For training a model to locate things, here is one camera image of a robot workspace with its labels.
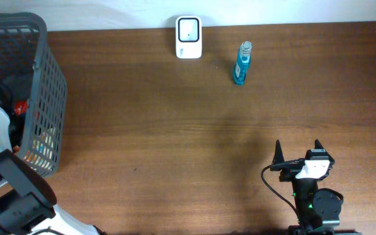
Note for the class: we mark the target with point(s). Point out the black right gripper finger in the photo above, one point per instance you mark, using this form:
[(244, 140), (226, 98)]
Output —
[(278, 154), (318, 146)]

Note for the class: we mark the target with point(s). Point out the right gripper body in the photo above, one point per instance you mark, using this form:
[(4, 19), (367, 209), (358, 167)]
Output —
[(290, 176)]

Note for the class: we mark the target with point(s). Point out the blue mouthwash bottle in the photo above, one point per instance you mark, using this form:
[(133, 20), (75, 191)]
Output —
[(242, 63)]

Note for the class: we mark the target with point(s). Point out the red candy bag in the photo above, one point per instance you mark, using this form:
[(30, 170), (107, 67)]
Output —
[(20, 107)]

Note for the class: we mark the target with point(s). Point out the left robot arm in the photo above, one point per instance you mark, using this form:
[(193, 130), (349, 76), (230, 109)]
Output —
[(28, 205)]

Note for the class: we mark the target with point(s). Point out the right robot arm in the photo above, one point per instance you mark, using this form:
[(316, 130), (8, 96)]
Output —
[(317, 209)]

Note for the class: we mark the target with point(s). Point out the white barcode scanner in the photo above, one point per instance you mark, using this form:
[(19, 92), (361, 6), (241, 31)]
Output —
[(188, 37)]

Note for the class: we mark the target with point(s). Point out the grey plastic mesh basket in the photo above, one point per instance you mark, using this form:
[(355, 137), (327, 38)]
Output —
[(29, 72)]

